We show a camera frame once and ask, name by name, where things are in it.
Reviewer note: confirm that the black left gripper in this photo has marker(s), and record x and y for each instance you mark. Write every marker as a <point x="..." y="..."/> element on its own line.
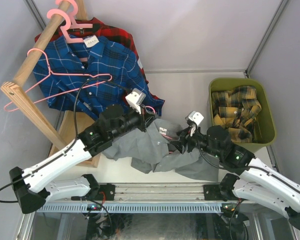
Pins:
<point x="144" y="119"/>

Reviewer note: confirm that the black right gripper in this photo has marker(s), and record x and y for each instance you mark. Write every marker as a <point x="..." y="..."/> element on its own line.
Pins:
<point x="184" y="137"/>

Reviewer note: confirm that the yellow plaid shirt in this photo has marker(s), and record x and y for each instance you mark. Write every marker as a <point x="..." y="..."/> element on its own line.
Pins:
<point x="236" y="111"/>

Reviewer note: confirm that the pink wire hanger grey shirt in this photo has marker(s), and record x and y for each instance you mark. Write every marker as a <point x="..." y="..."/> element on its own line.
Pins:
<point x="161" y="128"/>

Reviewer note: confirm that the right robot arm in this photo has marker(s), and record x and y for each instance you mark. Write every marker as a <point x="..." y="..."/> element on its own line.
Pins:
<point x="248" y="178"/>

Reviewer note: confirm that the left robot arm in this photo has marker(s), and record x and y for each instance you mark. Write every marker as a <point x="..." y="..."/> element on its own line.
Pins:
<point x="36" y="185"/>

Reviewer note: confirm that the blue plaid shirt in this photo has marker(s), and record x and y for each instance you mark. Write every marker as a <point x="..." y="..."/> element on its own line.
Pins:
<point x="106" y="57"/>

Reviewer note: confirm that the red plaid shirt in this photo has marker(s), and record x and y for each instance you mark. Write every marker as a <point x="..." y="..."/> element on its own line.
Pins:
<point x="112" y="33"/>

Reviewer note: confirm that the pink plastic hanger red shirt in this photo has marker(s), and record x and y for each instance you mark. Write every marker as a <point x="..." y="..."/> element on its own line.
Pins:
<point x="74" y="15"/>

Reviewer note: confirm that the pink plastic hanger blue shirt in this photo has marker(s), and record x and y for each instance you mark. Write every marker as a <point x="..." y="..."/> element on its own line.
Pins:
<point x="68" y="25"/>

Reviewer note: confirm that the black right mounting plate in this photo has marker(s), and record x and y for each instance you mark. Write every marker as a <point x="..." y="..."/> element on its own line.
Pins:
<point x="215" y="192"/>

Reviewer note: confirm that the black mounting plate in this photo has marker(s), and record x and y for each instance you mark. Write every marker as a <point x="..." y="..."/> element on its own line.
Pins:
<point x="215" y="192"/>
<point x="103" y="192"/>

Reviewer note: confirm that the green plastic basket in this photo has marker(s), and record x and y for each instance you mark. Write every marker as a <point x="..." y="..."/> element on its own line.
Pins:
<point x="264" y="128"/>

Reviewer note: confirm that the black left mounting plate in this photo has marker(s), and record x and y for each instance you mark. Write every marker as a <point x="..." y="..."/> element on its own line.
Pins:
<point x="103" y="192"/>

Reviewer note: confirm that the white paper price tag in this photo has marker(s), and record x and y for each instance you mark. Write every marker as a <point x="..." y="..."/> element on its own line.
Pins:
<point x="90" y="41"/>

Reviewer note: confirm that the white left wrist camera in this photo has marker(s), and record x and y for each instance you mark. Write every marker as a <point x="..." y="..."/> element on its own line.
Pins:
<point x="135" y="99"/>

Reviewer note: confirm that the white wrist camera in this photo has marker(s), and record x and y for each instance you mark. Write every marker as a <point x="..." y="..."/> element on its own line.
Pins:
<point x="135" y="99"/>
<point x="194" y="119"/>

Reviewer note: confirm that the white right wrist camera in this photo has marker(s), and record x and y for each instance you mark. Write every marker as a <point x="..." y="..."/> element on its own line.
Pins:
<point x="194" y="119"/>

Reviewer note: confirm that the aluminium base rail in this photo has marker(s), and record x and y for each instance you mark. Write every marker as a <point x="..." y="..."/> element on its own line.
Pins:
<point x="161" y="192"/>

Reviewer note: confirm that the grey slotted cable duct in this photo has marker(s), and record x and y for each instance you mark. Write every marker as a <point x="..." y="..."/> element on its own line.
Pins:
<point x="131" y="208"/>

